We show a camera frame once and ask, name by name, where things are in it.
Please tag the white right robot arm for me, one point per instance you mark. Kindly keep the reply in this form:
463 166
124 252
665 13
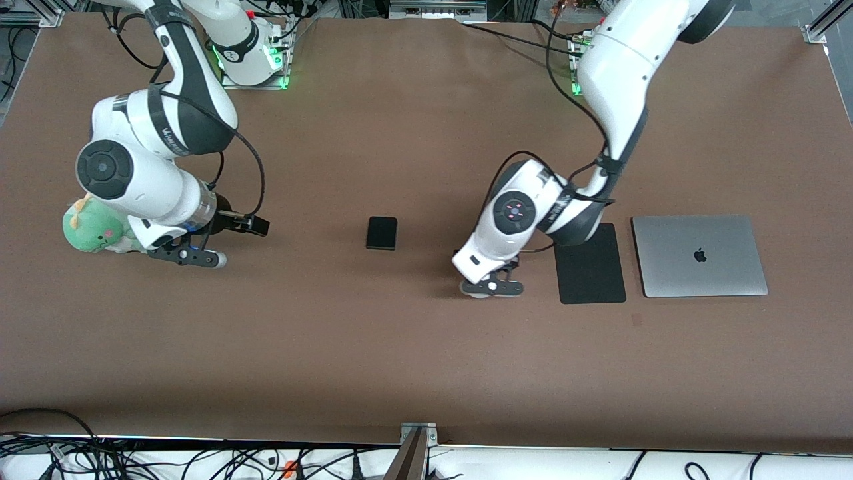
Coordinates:
133 173

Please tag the aluminium profile post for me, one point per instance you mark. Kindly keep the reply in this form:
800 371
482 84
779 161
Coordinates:
413 453

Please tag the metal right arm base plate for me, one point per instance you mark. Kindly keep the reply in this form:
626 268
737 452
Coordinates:
230 84

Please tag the green dinosaur plush toy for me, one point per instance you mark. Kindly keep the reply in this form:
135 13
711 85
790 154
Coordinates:
93 230

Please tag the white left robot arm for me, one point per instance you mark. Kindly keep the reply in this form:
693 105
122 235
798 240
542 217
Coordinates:
620 66

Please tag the aluminium frame beam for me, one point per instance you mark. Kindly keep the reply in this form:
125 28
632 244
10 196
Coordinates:
436 10

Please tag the aluminium corner rail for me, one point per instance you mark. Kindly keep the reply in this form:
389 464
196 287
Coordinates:
26 18

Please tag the black mouse pad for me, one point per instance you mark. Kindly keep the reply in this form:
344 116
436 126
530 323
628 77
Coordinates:
593 280

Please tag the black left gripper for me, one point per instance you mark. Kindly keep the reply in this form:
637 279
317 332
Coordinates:
512 265

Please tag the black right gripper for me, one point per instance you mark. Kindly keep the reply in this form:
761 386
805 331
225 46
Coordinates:
222 206

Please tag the silver laptop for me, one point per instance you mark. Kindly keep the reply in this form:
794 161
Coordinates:
700 256

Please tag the black smartphone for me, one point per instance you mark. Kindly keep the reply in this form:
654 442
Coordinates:
381 233

